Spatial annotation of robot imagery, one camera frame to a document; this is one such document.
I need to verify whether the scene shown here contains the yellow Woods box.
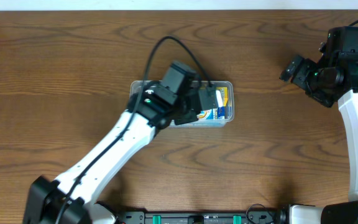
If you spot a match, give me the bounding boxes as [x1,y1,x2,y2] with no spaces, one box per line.
[217,87,228,106]

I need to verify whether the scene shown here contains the blue Kool Fever box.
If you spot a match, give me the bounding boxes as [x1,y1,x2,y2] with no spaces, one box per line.
[197,106,225,120]

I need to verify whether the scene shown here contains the white blue toothpaste box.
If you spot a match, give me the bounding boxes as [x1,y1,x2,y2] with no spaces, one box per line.
[215,90,223,108]

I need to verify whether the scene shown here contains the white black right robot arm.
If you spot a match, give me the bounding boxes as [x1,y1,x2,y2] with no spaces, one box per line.
[274,25,358,223]

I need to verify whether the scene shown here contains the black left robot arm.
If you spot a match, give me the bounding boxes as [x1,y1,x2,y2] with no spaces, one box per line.
[22,61,224,224]

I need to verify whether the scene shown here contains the clear plastic container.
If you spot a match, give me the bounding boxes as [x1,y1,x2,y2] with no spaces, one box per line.
[127,80,234,130]

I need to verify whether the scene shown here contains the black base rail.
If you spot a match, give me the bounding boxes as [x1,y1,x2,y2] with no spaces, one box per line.
[116,204,290,224]

